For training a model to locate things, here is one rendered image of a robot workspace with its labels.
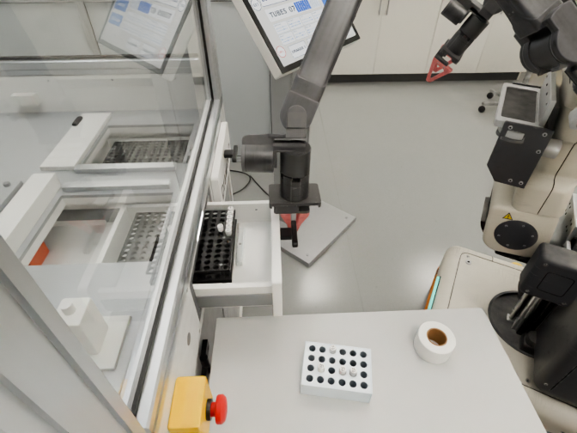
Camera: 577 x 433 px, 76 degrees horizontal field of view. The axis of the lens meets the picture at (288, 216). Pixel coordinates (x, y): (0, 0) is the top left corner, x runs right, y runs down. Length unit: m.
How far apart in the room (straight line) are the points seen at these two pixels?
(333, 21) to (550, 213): 0.75
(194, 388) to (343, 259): 1.45
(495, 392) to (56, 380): 0.71
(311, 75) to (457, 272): 1.17
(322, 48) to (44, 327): 0.57
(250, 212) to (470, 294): 1.00
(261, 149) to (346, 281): 1.27
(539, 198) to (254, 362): 0.80
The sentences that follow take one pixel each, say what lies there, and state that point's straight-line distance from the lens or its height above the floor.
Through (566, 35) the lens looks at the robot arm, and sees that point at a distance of 0.79.
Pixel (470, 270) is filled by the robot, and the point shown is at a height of 0.28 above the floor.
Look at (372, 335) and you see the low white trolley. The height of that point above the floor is 0.76.
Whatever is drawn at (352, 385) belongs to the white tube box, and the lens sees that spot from 0.73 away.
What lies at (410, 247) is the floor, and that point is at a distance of 2.09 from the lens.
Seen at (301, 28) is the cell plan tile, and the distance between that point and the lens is 1.53.
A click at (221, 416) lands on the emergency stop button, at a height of 0.89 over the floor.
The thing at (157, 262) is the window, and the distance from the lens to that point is 0.56.
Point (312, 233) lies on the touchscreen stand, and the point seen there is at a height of 0.04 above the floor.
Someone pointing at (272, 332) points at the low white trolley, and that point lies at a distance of 0.79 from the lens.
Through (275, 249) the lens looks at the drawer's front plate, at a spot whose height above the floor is 0.93.
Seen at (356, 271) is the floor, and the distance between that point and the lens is 1.91.
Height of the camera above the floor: 1.44
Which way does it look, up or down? 42 degrees down
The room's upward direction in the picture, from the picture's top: straight up
